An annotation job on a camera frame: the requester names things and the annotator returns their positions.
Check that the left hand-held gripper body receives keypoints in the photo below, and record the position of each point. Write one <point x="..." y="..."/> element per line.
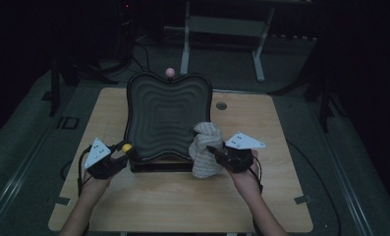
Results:
<point x="99" y="154"/>

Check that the black wavy tray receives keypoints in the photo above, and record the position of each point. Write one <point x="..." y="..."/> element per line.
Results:
<point x="164" y="118"/>

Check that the black tripod stand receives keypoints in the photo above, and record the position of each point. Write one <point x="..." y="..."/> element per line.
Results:
<point x="325" y="108"/>
<point x="54" y="91"/>

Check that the grey tape piece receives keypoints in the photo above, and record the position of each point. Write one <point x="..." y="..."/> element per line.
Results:
<point x="61" y="200"/>
<point x="303" y="199"/>

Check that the person's left hand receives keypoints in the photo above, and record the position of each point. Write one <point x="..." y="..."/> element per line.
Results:
<point x="96" y="185"/>

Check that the pink ball knob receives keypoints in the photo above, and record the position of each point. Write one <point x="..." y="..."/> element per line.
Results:
<point x="170" y="72"/>

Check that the dark equipment with red light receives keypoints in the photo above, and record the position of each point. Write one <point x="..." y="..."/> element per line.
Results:
<point x="126" y="19"/>

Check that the grey cloth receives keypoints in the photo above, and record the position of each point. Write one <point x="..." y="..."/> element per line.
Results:
<point x="204" y="164"/>

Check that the round grey table grommet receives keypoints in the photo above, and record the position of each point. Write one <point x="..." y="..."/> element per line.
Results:
<point x="221" y="106"/>

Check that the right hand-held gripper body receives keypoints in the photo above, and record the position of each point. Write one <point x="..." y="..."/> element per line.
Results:
<point x="243" y="144"/>

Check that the white metal desk frame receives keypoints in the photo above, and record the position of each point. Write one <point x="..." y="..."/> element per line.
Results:
<point x="227" y="26"/>

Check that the person's right hand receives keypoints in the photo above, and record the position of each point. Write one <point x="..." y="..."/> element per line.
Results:
<point x="246" y="182"/>

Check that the yellow ball knob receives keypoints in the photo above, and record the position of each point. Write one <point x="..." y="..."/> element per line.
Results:
<point x="127" y="147"/>

